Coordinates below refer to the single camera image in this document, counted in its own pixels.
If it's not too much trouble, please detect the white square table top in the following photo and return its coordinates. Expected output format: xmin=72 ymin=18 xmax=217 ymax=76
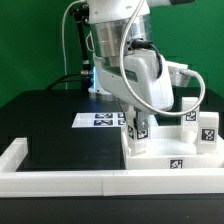
xmin=121 ymin=126 xmax=224 ymax=170

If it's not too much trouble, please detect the white sheet with tags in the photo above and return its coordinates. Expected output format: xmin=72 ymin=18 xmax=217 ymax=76
xmin=72 ymin=112 xmax=125 ymax=128

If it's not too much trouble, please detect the black cable bundle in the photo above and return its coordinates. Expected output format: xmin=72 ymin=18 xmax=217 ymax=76
xmin=45 ymin=71 xmax=92 ymax=92

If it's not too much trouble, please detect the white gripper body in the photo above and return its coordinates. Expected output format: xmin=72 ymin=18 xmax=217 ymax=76
xmin=92 ymin=48 xmax=194 ymax=116

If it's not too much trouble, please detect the white U-shaped obstacle fence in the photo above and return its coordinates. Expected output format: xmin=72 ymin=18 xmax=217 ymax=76
xmin=0 ymin=138 xmax=224 ymax=197

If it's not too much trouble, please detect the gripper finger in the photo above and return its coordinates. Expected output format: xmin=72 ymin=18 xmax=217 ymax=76
xmin=136 ymin=110 xmax=149 ymax=131
xmin=119 ymin=100 xmax=136 ymax=127

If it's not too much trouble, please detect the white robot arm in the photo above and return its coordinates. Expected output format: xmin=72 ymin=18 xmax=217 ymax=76
xmin=87 ymin=0 xmax=194 ymax=130

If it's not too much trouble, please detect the white cable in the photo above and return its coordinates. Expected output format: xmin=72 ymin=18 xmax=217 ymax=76
xmin=61 ymin=0 xmax=88 ymax=90

